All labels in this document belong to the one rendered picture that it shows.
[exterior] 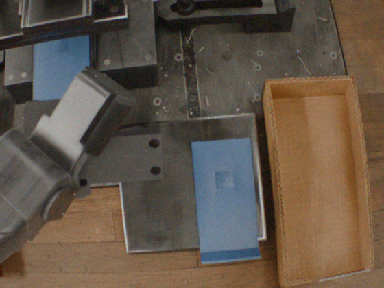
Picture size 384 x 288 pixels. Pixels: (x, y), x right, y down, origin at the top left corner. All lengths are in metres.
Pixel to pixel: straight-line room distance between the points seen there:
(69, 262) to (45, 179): 0.41
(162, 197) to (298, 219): 0.17
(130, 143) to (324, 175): 0.35
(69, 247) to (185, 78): 0.26
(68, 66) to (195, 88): 0.18
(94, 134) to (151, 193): 0.33
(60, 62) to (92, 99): 0.33
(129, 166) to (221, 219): 0.26
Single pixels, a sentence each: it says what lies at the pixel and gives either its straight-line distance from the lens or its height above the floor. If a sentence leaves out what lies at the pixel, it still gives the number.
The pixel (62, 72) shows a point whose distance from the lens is 1.03.
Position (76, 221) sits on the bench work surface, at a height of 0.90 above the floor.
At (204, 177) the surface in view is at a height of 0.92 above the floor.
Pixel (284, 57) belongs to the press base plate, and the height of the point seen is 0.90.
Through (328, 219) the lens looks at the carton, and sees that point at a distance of 1.07.
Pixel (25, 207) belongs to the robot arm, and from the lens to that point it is 0.66.
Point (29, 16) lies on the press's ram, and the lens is 0.86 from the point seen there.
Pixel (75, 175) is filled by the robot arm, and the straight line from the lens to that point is 0.75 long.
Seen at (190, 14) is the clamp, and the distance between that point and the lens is 1.06.
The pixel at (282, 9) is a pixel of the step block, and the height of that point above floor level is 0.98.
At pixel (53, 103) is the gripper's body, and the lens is 0.84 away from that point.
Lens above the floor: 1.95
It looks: 75 degrees down
